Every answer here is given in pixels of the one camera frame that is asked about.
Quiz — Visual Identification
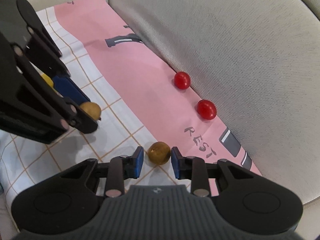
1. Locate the red cherry tomato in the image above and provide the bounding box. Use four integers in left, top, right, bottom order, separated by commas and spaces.
196, 99, 217, 120
174, 72, 191, 90

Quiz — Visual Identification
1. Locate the beige sofa back cushion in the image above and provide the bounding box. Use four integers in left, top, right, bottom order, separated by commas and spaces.
108, 0, 319, 203

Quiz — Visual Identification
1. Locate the yellow lemon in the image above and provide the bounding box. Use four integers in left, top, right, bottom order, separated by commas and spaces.
41, 73, 54, 89

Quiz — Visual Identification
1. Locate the brown longan fruit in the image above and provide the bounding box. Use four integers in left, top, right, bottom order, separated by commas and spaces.
147, 141, 171, 165
79, 101, 101, 121

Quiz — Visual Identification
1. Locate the pink printed cloth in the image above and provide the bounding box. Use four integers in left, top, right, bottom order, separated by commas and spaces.
0, 0, 262, 205

